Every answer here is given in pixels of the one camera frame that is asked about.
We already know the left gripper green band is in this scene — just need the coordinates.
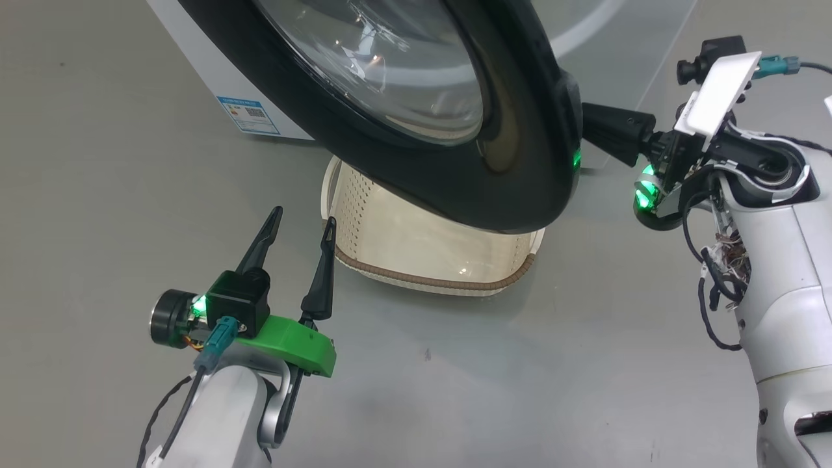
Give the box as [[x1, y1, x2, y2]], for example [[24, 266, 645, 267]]
[[151, 207, 337, 378]]

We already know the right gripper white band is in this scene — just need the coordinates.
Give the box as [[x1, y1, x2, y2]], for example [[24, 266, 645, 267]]
[[582, 52, 761, 218]]

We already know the black round glass washer door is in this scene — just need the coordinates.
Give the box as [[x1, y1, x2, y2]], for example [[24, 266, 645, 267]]
[[177, 0, 584, 235]]

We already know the white front-load washing machine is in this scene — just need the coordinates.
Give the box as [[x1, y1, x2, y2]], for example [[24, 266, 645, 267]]
[[146, 0, 699, 171]]

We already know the cream perforated laundry basket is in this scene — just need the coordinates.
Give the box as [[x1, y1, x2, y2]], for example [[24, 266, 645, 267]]
[[320, 155, 546, 298]]

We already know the blue energy label sticker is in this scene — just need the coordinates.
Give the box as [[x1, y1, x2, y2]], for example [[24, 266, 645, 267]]
[[216, 96, 281, 136]]

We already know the teal plug camera cable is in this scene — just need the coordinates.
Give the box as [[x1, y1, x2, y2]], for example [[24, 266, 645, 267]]
[[159, 316, 241, 460], [753, 55, 832, 80]]

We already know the thin black looped cable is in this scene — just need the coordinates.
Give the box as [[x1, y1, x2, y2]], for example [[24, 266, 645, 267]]
[[682, 188, 723, 262], [697, 260, 746, 352]]

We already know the thin black twisted cable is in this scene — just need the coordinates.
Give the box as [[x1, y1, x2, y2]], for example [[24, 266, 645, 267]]
[[136, 375, 194, 468]]

